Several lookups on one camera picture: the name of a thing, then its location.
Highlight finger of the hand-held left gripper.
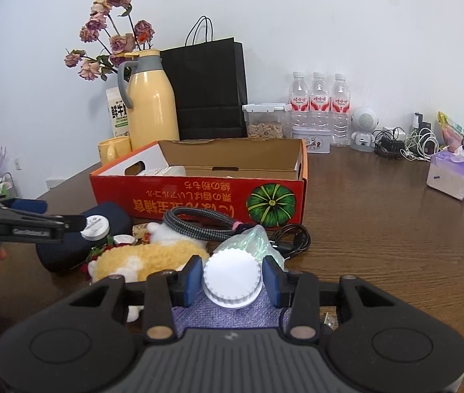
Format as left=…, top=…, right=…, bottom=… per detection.
left=0, top=208, right=88, bottom=242
left=0, top=197, right=49, bottom=215

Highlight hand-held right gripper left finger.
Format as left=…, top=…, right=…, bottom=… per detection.
left=68, top=256, right=204, bottom=344

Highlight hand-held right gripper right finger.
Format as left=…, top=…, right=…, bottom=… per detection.
left=261, top=256, right=396, bottom=342

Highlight white round lid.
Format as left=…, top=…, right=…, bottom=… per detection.
left=203, top=250, right=264, bottom=310

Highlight iridescent plastic bag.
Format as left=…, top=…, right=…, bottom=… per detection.
left=215, top=225, right=287, bottom=271

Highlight purple fabric pouch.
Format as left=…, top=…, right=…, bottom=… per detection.
left=170, top=289, right=295, bottom=333

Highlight grey braided cable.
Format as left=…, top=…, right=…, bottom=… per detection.
left=162, top=207, right=254, bottom=243

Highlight orange and white plush toy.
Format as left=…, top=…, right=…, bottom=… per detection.
left=88, top=222, right=210, bottom=322

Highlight small white capped bottle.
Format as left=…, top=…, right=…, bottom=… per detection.
left=80, top=215, right=110, bottom=242

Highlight red artificial flowers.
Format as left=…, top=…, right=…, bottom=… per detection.
left=80, top=235, right=134, bottom=284

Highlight orange cardboard box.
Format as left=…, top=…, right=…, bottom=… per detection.
left=89, top=138, right=309, bottom=229

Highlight dark navy pouch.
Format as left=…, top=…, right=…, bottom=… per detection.
left=35, top=201, right=133, bottom=273

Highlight yellow mug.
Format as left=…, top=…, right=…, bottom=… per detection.
left=98, top=137, right=133, bottom=168

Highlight white items in box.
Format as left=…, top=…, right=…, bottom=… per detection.
left=137, top=165, right=187, bottom=177

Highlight white milk carton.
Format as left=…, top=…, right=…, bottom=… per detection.
left=105, top=88, right=131, bottom=138

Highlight white printed tin box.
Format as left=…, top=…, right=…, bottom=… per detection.
left=292, top=126, right=331, bottom=155

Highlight clear seed food container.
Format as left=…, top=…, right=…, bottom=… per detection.
left=242, top=103, right=293, bottom=140

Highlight yellow thermos jug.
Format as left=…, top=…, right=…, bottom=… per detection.
left=117, top=49, right=181, bottom=152

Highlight clear water bottle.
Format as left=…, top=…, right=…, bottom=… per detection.
left=309, top=72, right=331, bottom=129
left=288, top=71, right=311, bottom=129
left=329, top=74, right=351, bottom=148

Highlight white robot speaker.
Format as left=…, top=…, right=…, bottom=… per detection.
left=349, top=107, right=381, bottom=152

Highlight dried pink flower bouquet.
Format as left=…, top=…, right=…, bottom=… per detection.
left=64, top=0, right=155, bottom=82

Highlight black paper bag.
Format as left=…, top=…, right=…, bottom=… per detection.
left=159, top=15, right=248, bottom=141

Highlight purple tissue pack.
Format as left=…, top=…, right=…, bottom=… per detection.
left=427, top=149, right=464, bottom=201

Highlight small spray bottle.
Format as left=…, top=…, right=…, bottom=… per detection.
left=412, top=112, right=432, bottom=132

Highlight colourful snack packet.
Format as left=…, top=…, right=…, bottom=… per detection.
left=437, top=111, right=464, bottom=153

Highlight black power cable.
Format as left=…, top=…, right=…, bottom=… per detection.
left=264, top=224, right=312, bottom=261

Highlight black charger cable tangle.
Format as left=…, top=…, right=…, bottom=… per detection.
left=373, top=128, right=407, bottom=159

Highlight white charger cable tangle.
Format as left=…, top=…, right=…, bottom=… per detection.
left=403, top=127, right=442, bottom=163

